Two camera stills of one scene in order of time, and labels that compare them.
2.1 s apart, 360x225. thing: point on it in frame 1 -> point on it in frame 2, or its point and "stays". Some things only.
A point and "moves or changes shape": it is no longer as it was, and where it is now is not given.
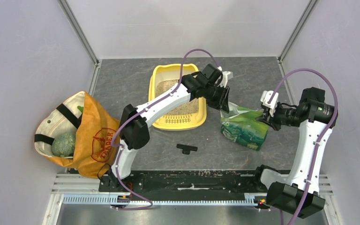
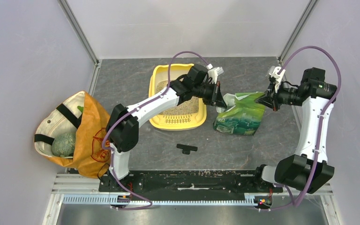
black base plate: x=182 y=182 stays
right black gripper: x=270 y=120 -> x=271 y=99
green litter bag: x=240 y=125 moves or changes shape
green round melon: x=63 y=145 stays
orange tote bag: x=79 y=114 stays
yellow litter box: x=192 y=114 stays
